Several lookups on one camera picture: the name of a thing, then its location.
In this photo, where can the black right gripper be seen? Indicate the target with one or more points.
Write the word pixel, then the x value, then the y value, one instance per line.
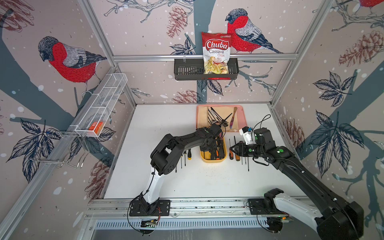
pixel 240 149

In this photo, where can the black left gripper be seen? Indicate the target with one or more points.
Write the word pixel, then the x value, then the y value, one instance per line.
pixel 215 146

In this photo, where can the amber handle black screwdriver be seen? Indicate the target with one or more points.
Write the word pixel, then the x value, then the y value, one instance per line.
pixel 237 157

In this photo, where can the orange black small screwdriver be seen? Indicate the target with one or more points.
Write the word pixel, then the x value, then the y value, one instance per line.
pixel 230 152

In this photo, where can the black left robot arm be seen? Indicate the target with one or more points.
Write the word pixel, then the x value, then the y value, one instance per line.
pixel 166 156

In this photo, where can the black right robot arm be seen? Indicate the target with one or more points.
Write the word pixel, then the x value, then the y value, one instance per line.
pixel 332 217

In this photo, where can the yellow plastic storage box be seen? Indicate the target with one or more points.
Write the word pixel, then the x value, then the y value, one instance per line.
pixel 215 157

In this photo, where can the black cutlery bundle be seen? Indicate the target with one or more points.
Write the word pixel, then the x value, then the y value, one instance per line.
pixel 214 118

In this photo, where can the pink plastic tray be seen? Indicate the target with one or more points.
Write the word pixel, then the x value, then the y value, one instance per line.
pixel 228 118

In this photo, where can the red Chuba cassava chips bag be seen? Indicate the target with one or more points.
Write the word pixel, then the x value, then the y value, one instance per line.
pixel 216 52

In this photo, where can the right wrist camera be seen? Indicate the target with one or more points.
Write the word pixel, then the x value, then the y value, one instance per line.
pixel 246 133

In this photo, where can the wooden handled knife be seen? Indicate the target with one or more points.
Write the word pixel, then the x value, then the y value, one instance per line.
pixel 233 117

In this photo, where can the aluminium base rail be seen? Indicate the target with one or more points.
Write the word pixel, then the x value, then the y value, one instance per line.
pixel 185 214

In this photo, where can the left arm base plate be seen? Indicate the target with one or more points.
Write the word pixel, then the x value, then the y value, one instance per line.
pixel 140 208

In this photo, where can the orange item in wire shelf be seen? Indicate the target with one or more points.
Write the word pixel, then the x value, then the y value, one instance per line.
pixel 96 127

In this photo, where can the white wire mesh shelf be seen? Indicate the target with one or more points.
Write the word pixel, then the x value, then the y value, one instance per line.
pixel 102 106

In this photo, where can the metal wall hook rack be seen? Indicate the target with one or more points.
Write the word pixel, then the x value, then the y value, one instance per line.
pixel 62 149

